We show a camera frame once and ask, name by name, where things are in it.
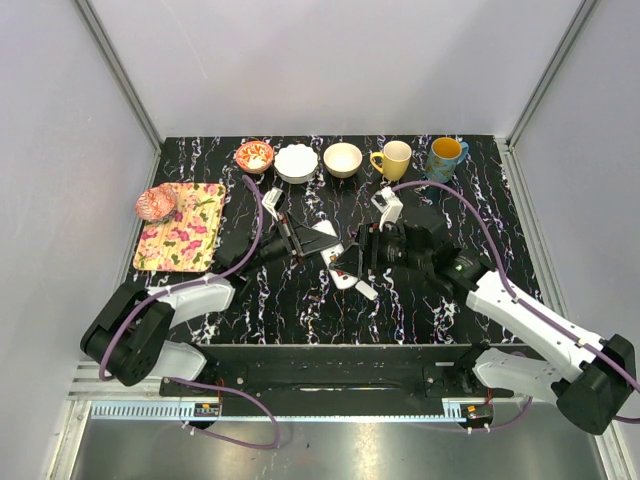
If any pink patterned bowl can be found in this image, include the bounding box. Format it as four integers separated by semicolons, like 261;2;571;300
135;184;177;222

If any white remote control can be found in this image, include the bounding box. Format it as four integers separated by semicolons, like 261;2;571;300
312;220;358;290

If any red patterned small bowl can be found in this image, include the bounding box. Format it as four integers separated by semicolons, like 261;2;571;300
234;140;274;174

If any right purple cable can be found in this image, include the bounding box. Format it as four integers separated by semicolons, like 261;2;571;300
392;180;640;434

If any blue butterfly mug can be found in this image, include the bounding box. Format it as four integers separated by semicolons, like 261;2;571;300
426;137;469;184

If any white battery cover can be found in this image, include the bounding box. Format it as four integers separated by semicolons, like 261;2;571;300
354;280;378;301

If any floral rectangular tray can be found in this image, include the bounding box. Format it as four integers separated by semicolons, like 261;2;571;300
132;182;226;273

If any white scalloped bowl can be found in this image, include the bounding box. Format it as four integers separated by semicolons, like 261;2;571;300
274;144;318;185

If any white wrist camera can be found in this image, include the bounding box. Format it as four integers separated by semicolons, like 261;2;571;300
371;187;403;231
261;187;285;219

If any yellow mug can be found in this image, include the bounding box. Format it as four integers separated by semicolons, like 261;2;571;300
370;140;412;181

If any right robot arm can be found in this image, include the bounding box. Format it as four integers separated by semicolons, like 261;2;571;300
330;223;637;435

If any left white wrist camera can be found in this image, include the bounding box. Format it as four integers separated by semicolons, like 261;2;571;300
261;187;285;219

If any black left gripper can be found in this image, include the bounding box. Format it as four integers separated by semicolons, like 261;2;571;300
241;211;340;274

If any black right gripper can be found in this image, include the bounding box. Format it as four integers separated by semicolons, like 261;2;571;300
330;221;432;277

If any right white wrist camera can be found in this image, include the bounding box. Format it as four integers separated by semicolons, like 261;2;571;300
371;187;403;231

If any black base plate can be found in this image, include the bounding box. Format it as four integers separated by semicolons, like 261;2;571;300
158;343;516;419

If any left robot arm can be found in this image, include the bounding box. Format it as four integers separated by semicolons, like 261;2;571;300
80;216;341;396

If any cream round bowl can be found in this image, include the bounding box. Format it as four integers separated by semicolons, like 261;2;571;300
323;142;362;179

